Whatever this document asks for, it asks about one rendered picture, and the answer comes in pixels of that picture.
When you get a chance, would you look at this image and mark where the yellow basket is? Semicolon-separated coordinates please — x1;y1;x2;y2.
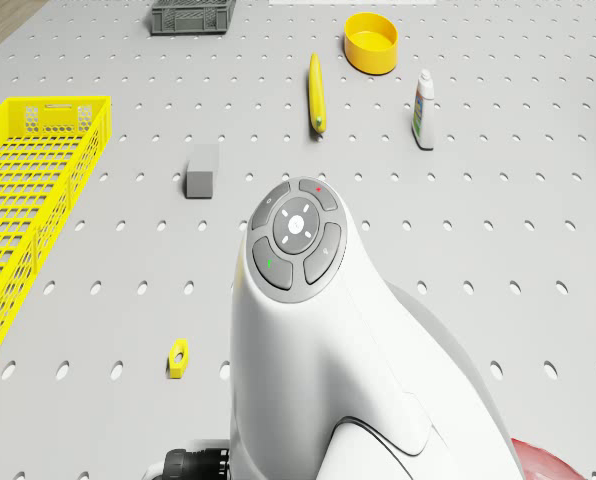
0;95;114;387

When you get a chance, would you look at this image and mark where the yellow bowl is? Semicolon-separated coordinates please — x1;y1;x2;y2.
343;12;400;77

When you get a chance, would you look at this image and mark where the grey cube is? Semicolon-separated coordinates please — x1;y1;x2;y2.
183;143;221;201

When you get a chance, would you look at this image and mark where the dark grey basket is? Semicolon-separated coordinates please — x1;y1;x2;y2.
150;0;238;37

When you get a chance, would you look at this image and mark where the red plate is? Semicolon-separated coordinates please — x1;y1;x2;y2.
509;437;587;480

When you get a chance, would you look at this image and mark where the small white bottle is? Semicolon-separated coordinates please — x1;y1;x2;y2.
410;68;436;152

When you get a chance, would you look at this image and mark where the yellow bolt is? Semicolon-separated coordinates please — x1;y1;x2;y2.
165;337;190;380

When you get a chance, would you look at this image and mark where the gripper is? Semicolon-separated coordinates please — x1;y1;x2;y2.
146;438;232;480

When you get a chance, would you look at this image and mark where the banana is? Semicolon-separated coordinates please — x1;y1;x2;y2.
306;51;328;137

